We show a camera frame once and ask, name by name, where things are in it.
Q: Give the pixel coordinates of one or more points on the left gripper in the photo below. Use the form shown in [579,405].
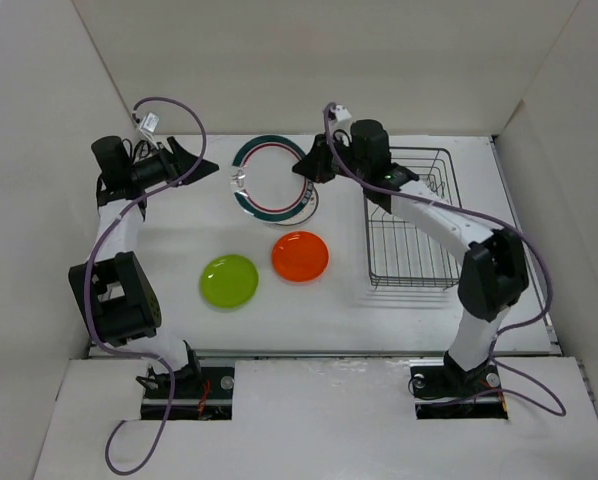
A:
[171,162]

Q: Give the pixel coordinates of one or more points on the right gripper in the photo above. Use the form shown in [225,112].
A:
[315,164]

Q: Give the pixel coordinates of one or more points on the orange patterned white plate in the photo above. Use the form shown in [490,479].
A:
[304,215]

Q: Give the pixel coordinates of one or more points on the green red rimmed white plate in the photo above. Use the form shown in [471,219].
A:
[262,180]

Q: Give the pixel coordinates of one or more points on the orange plastic plate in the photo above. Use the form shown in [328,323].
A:
[300,257]

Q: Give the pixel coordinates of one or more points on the green plastic plate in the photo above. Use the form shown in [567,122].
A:
[229,281]

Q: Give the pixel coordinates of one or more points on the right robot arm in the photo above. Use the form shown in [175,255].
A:
[493,269]

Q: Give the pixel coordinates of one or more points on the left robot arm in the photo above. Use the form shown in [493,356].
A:
[117,302]

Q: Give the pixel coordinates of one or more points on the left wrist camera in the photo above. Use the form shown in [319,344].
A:
[147,126]

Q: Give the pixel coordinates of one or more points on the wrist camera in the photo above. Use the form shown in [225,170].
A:
[339,118]
[147,126]

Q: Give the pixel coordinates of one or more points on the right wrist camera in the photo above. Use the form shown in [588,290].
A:
[339,118]

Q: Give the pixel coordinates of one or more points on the wire dish rack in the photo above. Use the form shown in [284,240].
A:
[398,254]

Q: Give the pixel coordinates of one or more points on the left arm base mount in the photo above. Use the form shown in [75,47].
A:
[205,398]

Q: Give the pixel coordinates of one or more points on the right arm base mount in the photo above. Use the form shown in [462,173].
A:
[441,394]

